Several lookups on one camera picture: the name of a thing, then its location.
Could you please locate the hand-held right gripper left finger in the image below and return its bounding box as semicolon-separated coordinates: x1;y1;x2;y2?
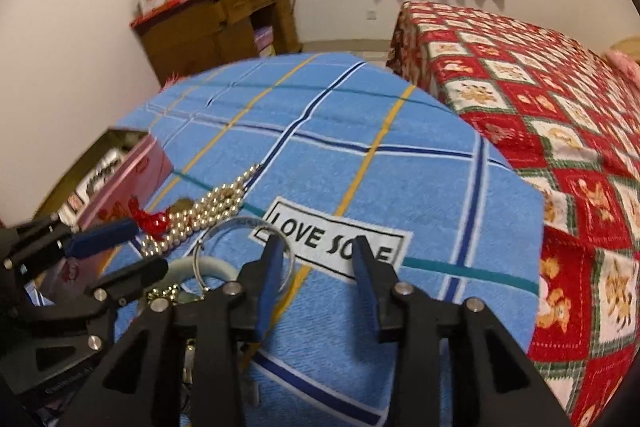
87;234;296;427

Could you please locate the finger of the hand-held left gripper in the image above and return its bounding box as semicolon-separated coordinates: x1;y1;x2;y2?
20;255;170;354
0;213;142;278

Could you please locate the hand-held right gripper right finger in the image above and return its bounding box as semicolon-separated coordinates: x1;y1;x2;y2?
352;234;571;427

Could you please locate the gold metallic bead bracelet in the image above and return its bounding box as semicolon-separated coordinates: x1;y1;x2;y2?
145;284;181;303

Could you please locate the red knot charm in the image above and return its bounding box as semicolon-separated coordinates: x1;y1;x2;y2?
129;199;173;238

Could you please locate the pale jade bangle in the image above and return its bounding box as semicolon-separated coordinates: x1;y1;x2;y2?
167;255;248;295

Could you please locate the pink tin box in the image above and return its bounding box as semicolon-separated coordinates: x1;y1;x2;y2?
47;129;173;233

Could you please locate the thin silver bangle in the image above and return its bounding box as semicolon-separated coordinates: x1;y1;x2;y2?
196;216;297;295

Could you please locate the pearl necklace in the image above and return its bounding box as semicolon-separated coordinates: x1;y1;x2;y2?
140;163;263;258

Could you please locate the printed paper lining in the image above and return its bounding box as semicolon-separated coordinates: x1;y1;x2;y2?
72;149;128;210

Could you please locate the blue checked blanket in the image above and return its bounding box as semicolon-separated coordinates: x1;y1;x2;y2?
30;52;546;427

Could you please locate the flat red box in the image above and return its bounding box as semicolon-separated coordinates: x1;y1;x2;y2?
130;4;173;28

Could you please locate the wooden cabinet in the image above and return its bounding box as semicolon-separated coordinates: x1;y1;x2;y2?
131;0;301;85

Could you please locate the pale purple box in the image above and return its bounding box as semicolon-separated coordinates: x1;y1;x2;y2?
254;27;277;54

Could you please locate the red patterned bedspread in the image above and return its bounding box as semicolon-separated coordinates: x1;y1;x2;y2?
387;1;640;427

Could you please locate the pink pillow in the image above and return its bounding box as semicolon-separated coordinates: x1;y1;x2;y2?
602;50;640;82

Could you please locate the cream wooden headboard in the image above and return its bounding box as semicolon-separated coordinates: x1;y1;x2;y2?
607;34;640;58

